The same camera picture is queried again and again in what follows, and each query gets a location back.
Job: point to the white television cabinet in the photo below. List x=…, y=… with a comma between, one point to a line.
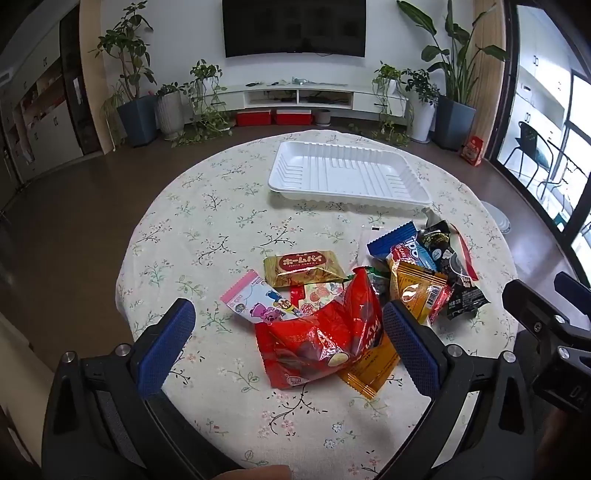
x=258, y=92

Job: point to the person's left hand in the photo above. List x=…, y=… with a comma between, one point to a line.
x=258, y=474

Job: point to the bushy plant tall white pot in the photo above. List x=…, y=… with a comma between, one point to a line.
x=422, y=115

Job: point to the red storage box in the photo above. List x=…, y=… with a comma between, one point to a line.
x=294, y=117
x=254, y=118

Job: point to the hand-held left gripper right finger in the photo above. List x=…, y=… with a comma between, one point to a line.
x=411, y=346

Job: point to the black gold-print snack packet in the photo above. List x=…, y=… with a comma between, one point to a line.
x=438, y=244

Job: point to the pink cartoon snack packet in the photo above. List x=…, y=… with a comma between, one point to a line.
x=258, y=300

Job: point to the orange yellow snack packet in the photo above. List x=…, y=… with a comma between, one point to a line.
x=413, y=290

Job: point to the large red snack bag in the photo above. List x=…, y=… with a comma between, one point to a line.
x=314, y=341

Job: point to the clear green-edged nut packet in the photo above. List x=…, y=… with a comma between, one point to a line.
x=378, y=281

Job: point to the white plastic tray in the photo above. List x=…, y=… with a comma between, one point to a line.
x=346, y=170

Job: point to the white round bin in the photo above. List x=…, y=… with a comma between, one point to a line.
x=498, y=221

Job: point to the black wall television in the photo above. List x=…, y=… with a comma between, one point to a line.
x=295, y=27

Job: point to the plant in white ribbed pot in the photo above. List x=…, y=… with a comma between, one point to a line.
x=170, y=113

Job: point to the tall leafy plant blue pot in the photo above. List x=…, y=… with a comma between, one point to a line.
x=137, y=120

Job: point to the red and white snack packet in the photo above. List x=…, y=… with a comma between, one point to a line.
x=464, y=254

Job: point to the white red fruit-print packet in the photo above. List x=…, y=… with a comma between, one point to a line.
x=321, y=295

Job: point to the red foil snack packet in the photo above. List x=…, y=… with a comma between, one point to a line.
x=441, y=304

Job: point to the black outdoor chair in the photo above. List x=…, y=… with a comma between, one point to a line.
x=531, y=143

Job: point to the trailing plant small white pot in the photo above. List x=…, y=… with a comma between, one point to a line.
x=388, y=78

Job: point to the white storage cabinet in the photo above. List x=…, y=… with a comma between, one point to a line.
x=51, y=134

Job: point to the small grey pot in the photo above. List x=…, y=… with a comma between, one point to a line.
x=322, y=117

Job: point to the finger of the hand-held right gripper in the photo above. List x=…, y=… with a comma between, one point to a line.
x=572, y=284
x=531, y=307

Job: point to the gold snack packet red label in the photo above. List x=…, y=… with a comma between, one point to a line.
x=302, y=272

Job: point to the large-leaf plant dark pot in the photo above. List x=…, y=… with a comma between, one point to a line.
x=455, y=122

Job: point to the light blue snack bag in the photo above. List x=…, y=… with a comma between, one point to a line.
x=422, y=258

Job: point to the floral tablecloth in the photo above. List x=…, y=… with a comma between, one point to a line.
x=207, y=207

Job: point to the trailing vine plant on stand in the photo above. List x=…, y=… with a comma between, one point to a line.
x=205, y=78

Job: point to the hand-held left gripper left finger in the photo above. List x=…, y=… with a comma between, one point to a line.
x=166, y=341

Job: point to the red bag on floor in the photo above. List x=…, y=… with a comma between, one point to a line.
x=472, y=150

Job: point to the clear white snack packet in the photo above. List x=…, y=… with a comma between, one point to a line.
x=369, y=237

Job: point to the dark blue snack packet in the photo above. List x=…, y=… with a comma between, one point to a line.
x=392, y=237

